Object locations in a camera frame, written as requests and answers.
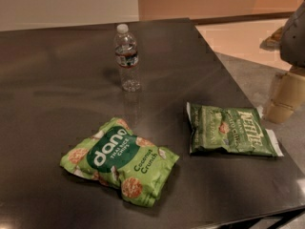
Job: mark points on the light green rice chip bag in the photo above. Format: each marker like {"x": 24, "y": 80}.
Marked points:
{"x": 118, "y": 158}

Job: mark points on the grey-white robot arm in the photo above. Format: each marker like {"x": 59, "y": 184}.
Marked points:
{"x": 288, "y": 89}

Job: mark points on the clear plastic water bottle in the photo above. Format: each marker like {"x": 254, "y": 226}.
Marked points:
{"x": 126, "y": 56}

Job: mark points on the dark green Kettle chip bag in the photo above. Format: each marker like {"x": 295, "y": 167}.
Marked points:
{"x": 233, "y": 130}

